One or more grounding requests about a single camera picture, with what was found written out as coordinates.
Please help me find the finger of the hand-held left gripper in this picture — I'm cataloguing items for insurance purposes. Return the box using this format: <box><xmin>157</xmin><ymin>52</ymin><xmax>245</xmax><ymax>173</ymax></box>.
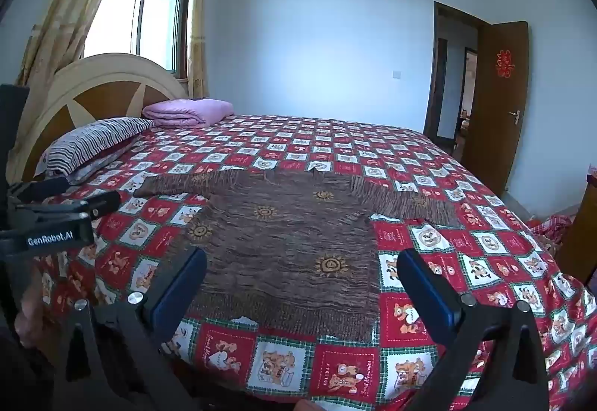
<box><xmin>7</xmin><ymin>177</ymin><xmax>72</xmax><ymax>205</ymax></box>
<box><xmin>86</xmin><ymin>190</ymin><xmax>121</xmax><ymax>219</ymax></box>

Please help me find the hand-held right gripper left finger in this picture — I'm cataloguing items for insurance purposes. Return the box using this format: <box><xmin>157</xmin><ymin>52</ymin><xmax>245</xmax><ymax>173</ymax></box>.
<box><xmin>56</xmin><ymin>247</ymin><xmax>209</xmax><ymax>411</ymax></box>

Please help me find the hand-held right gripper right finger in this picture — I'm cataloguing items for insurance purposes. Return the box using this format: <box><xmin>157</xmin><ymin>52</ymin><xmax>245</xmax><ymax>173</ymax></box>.
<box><xmin>396</xmin><ymin>247</ymin><xmax>551</xmax><ymax>411</ymax></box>

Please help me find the brown knitted sweater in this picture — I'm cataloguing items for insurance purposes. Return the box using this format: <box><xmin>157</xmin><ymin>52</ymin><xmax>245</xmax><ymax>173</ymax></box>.
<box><xmin>133</xmin><ymin>166</ymin><xmax>462</xmax><ymax>343</ymax></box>

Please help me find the person's left hand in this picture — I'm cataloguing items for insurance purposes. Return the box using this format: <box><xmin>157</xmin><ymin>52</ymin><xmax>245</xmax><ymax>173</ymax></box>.
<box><xmin>13</xmin><ymin>273</ymin><xmax>50</xmax><ymax>343</ymax></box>

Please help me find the grey pillow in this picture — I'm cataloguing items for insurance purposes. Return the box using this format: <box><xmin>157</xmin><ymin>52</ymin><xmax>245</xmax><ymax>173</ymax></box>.
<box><xmin>65</xmin><ymin>145</ymin><xmax>137</xmax><ymax>187</ymax></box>

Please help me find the striped pillow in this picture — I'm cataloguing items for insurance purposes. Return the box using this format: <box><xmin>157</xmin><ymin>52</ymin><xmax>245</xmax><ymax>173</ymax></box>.
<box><xmin>40</xmin><ymin>117</ymin><xmax>157</xmax><ymax>181</ymax></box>

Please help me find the red checkered printed bedsheet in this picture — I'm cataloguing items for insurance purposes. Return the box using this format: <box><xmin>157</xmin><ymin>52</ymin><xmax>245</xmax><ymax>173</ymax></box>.
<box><xmin>32</xmin><ymin>112</ymin><xmax>597</xmax><ymax>411</ymax></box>

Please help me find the wooden bed headboard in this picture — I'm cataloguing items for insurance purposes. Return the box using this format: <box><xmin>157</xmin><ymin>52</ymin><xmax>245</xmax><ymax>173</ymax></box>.
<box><xmin>7</xmin><ymin>53</ymin><xmax>190</xmax><ymax>184</ymax></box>

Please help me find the pink folded blanket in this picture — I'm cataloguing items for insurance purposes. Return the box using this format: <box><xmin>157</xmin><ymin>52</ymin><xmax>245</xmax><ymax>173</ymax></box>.
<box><xmin>142</xmin><ymin>98</ymin><xmax>235</xmax><ymax>128</ymax></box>

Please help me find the red cloth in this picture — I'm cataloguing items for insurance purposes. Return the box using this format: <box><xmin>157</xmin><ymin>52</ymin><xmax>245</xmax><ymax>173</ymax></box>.
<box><xmin>527</xmin><ymin>212</ymin><xmax>580</xmax><ymax>254</ymax></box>

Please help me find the brown wooden cabinet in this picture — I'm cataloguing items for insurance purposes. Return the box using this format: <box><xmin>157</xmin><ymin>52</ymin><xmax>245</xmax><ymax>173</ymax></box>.
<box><xmin>553</xmin><ymin>174</ymin><xmax>597</xmax><ymax>287</ymax></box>

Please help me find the wide yellow curtain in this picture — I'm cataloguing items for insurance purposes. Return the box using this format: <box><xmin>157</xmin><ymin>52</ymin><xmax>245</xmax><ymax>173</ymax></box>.
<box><xmin>16</xmin><ymin>0</ymin><xmax>136</xmax><ymax>87</ymax></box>

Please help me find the brown wooden door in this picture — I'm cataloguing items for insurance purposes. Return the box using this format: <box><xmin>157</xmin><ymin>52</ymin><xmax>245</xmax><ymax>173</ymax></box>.
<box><xmin>459</xmin><ymin>21</ymin><xmax>531</xmax><ymax>198</ymax></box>

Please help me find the window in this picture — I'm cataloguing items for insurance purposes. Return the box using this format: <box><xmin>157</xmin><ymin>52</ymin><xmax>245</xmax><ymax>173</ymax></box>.
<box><xmin>84</xmin><ymin>0</ymin><xmax>197</xmax><ymax>81</ymax></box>

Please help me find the narrow yellow curtain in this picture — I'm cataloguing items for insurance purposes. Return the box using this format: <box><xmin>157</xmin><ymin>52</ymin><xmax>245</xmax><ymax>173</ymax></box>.
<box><xmin>187</xmin><ymin>0</ymin><xmax>212</xmax><ymax>100</ymax></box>

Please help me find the dark wooden door frame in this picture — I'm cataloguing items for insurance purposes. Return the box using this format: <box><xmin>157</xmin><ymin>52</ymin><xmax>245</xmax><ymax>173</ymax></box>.
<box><xmin>423</xmin><ymin>1</ymin><xmax>493</xmax><ymax>156</ymax></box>

